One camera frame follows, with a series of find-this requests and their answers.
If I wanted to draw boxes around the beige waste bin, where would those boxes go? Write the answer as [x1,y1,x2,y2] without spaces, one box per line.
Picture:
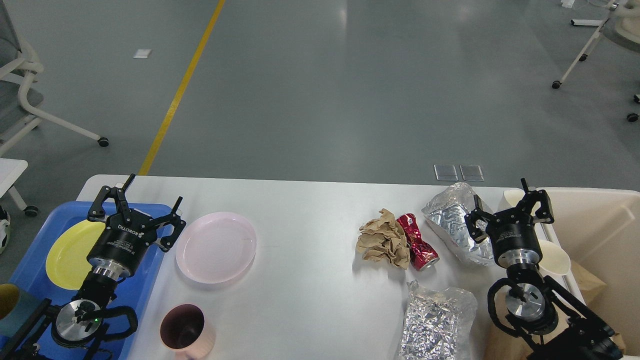
[482,187,640,360]

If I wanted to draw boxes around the crushed red can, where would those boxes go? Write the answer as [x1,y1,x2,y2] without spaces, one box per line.
[397,213,441,272]

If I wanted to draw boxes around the cream paper cup lower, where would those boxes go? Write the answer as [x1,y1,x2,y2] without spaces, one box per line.
[538,240,571,277]

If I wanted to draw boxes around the white office chair left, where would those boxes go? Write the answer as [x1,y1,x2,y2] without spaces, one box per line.
[0,2,110,155]

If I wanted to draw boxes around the floor socket plate right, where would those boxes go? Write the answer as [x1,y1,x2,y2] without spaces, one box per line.
[459,164,485,182]

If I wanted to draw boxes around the white side table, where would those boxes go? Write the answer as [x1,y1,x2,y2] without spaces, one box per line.
[0,158,40,218]

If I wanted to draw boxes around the blue plastic tray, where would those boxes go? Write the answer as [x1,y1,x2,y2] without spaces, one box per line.
[7,202,171,360]

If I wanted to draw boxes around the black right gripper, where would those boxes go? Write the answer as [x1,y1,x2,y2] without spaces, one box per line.
[464,177,554,269]

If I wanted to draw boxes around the silver foil bag upper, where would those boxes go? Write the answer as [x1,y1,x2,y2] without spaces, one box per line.
[421,182,494,267]

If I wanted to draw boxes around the cream paper cup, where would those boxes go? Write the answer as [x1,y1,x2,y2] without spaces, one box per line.
[497,188,526,212]
[538,240,571,277]

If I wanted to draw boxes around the sneaker shoe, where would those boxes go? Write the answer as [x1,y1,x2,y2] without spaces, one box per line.
[0,206,11,255]

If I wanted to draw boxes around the crumpled brown paper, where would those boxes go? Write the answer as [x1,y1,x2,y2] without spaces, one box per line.
[355,208,410,271]

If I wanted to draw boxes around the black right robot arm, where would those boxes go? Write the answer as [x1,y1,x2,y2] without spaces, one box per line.
[464,178,623,360]

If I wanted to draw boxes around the teal mug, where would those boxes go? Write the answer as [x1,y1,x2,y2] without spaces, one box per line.
[0,283,42,338]

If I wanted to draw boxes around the cream paper cup upper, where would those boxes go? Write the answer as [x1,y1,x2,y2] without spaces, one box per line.
[497,188,526,212]

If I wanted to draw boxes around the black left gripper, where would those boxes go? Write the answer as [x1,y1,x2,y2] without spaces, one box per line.
[86,173,186,279]

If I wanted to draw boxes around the pink plate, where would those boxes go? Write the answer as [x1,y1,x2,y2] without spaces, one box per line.
[174,211,258,285]

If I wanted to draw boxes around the silver foil bag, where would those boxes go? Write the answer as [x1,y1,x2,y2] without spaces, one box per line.
[421,182,494,267]
[395,280,478,360]

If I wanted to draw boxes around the yellow plate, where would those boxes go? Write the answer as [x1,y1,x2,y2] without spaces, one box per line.
[45,219,106,291]

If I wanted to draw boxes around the floor socket plate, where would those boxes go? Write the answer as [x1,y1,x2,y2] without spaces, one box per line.
[459,164,485,182]
[433,164,458,182]

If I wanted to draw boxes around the pink ribbed mug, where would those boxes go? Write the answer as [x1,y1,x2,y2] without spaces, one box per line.
[158,303,216,360]

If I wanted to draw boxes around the silver foil bag lower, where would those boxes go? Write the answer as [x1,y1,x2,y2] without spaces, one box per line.
[395,280,478,360]

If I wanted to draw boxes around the floor socket plate left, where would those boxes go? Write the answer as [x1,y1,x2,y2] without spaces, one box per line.
[433,164,458,182]

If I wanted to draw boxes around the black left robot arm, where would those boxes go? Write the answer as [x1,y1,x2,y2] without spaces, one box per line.
[1,174,186,360]

